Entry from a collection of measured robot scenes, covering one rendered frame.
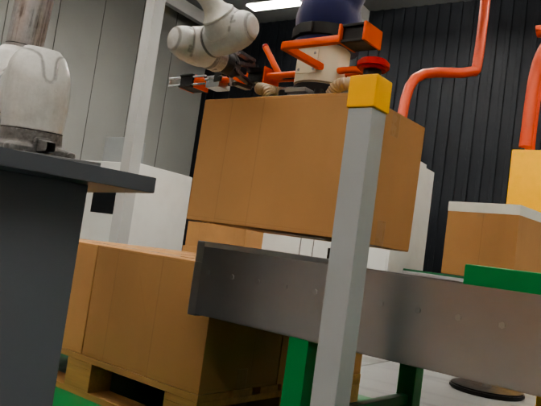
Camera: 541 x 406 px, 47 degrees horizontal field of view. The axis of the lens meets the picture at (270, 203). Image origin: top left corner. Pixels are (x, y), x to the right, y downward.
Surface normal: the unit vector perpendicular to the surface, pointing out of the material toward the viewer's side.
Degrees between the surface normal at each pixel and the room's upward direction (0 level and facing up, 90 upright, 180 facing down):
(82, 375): 90
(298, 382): 90
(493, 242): 90
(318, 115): 90
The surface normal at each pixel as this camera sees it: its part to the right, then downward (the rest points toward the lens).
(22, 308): 0.59, 0.02
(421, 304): -0.61, -0.15
